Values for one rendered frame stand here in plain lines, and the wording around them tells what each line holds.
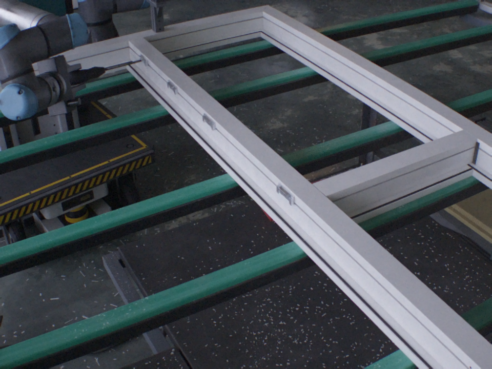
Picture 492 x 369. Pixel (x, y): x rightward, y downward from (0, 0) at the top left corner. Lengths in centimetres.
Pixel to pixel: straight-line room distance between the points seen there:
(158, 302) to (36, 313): 132
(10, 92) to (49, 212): 107
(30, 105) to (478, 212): 106
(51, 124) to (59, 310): 75
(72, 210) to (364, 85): 125
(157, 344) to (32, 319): 99
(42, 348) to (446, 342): 57
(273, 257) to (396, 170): 28
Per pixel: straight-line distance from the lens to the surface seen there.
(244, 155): 121
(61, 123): 253
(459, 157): 128
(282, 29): 181
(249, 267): 103
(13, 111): 131
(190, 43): 181
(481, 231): 157
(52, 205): 231
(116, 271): 151
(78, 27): 138
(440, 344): 88
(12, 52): 132
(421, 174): 122
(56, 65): 145
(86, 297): 228
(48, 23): 138
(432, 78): 379
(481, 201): 164
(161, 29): 176
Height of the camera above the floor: 156
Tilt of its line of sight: 34 degrees down
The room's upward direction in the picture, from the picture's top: 1 degrees counter-clockwise
